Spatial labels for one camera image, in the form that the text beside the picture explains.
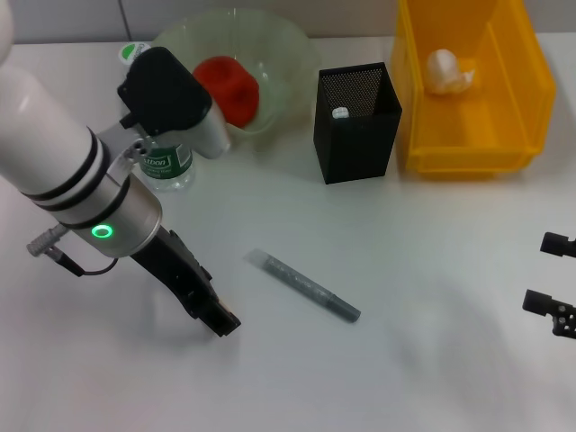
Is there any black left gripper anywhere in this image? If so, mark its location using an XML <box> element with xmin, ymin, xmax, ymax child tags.
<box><xmin>129</xmin><ymin>228</ymin><xmax>242</xmax><ymax>339</ymax></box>

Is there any grey pen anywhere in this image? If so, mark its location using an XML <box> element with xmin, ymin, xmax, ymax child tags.
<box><xmin>245</xmin><ymin>248</ymin><xmax>362</xmax><ymax>324</ymax></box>

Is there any clear green-label water bottle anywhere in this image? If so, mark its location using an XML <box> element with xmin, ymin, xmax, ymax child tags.
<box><xmin>118</xmin><ymin>42</ymin><xmax>197</xmax><ymax>193</ymax></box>

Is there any white paper ball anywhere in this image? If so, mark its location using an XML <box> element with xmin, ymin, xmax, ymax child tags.
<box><xmin>425</xmin><ymin>48</ymin><xmax>478</xmax><ymax>95</ymax></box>

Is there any black mesh pen holder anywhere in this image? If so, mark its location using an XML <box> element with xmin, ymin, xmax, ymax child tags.
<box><xmin>313</xmin><ymin>61</ymin><xmax>403</xmax><ymax>185</ymax></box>

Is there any pale green glass fruit bowl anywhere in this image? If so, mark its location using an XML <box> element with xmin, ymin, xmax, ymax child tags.
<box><xmin>150</xmin><ymin>9</ymin><xmax>323</xmax><ymax>154</ymax></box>

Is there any yellow plastic bin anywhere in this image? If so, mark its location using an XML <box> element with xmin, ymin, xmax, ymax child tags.
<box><xmin>390</xmin><ymin>0</ymin><xmax>559</xmax><ymax>181</ymax></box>

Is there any left gripper cable with plug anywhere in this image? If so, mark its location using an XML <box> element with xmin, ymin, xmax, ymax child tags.
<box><xmin>25</xmin><ymin>223</ymin><xmax>121</xmax><ymax>276</ymax></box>

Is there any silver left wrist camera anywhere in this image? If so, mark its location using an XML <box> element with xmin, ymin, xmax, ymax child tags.
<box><xmin>116</xmin><ymin>47</ymin><xmax>232</xmax><ymax>159</ymax></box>

